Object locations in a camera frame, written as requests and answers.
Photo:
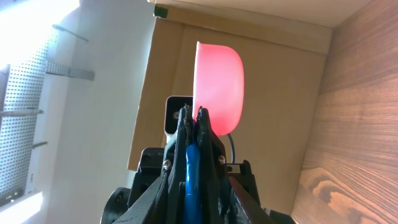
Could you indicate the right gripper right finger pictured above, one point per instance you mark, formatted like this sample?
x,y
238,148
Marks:
x,y
228,192

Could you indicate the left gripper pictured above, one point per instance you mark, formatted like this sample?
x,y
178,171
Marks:
x,y
192,181

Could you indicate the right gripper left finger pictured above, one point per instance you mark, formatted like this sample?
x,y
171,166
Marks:
x,y
162,202

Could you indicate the pink scoop blue handle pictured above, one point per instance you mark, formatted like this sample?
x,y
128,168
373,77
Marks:
x,y
218,86

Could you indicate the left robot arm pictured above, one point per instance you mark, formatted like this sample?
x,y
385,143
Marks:
x,y
116,205

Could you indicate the white perforated panel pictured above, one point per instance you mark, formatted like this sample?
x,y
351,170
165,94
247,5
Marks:
x,y
21,87

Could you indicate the brown cardboard box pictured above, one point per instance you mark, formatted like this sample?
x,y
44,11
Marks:
x,y
258,76

